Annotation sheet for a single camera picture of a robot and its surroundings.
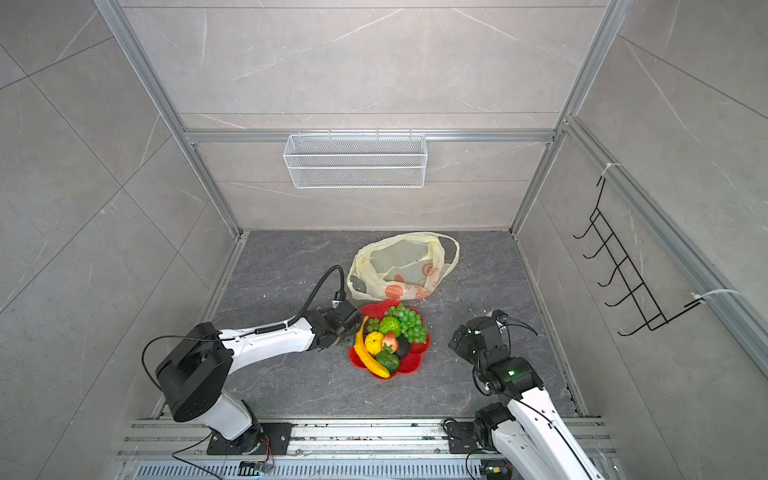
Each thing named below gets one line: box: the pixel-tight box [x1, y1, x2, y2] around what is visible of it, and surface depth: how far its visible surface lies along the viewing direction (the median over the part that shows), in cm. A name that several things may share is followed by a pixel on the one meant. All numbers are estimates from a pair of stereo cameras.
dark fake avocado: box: [395, 336, 412, 360], surface depth 86 cm
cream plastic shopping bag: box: [347, 232, 460, 300], surface depth 106 cm
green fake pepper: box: [376, 344, 399, 375], surface depth 82 cm
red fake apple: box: [382, 331, 400, 353], surface depth 83 cm
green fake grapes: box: [384, 305, 428, 344], surface depth 88 cm
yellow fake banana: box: [354, 316, 391, 378], surface depth 84 cm
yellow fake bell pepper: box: [364, 331, 384, 356], surface depth 85 cm
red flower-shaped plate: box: [390, 299, 431, 379], surface depth 85 cm
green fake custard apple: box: [379, 316, 401, 338], surface depth 90 cm
